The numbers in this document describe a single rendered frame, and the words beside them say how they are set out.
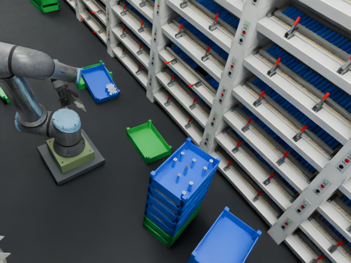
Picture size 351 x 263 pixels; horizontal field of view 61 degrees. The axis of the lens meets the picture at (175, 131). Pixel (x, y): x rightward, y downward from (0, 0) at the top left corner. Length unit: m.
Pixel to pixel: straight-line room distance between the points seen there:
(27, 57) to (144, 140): 1.15
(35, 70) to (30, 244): 0.97
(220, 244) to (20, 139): 1.50
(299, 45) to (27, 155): 1.73
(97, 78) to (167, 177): 1.37
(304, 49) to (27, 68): 1.10
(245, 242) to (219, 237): 0.13
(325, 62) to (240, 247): 0.90
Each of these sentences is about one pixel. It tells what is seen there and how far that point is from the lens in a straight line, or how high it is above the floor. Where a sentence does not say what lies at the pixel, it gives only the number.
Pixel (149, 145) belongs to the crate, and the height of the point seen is 0.00.
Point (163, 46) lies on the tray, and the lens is 2.18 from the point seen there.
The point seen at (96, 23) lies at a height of 0.11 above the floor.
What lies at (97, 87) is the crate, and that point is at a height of 0.05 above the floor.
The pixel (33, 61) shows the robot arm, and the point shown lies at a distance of 1.30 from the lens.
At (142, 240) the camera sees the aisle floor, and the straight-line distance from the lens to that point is 1.81.
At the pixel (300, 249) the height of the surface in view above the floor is 0.10.
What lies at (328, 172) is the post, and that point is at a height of 0.69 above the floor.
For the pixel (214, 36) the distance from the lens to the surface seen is 1.67.
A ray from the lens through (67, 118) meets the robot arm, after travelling 1.78.
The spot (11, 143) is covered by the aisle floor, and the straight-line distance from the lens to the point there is 2.28.
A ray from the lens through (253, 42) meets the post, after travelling 1.53.
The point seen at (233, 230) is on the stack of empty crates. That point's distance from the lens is 1.56.
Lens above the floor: 1.68
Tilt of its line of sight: 47 degrees down
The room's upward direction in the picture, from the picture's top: 12 degrees clockwise
